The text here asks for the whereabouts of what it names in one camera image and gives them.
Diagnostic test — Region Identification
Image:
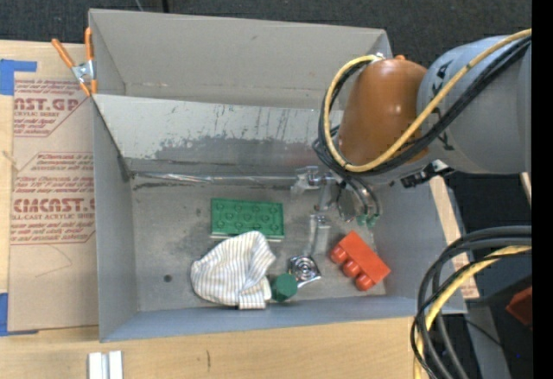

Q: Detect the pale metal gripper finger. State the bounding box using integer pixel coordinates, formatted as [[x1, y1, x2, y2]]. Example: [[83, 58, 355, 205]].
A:
[[290, 167, 334, 197], [303, 214, 333, 256]]

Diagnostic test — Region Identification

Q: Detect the silver metal ringed disc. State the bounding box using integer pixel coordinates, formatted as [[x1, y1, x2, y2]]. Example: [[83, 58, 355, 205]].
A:
[[286, 254, 323, 288]]

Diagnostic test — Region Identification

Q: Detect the red-orange toy brick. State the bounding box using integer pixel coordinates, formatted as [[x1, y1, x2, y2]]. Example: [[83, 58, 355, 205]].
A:
[[328, 231, 392, 293]]

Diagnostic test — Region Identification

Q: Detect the dark green hexagonal block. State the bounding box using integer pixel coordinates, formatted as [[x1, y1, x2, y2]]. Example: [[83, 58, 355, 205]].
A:
[[270, 273, 299, 303]]

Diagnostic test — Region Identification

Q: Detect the green flat studded block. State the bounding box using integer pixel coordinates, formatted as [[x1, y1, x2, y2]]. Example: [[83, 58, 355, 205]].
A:
[[210, 197, 286, 241]]

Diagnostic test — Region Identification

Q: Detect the white striped cloth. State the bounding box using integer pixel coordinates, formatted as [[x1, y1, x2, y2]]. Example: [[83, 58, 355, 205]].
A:
[[189, 230, 277, 311]]

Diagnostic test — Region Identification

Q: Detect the grey metal bin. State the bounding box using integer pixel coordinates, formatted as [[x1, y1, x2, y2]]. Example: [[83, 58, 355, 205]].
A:
[[87, 9, 468, 344]]

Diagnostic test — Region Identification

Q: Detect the brown cardboard board red print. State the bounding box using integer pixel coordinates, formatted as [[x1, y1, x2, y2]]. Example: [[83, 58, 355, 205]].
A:
[[0, 39, 101, 333]]

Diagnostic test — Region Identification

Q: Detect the black cylinder on white bracket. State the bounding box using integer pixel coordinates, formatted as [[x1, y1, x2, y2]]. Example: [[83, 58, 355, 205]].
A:
[[400, 159, 454, 189]]

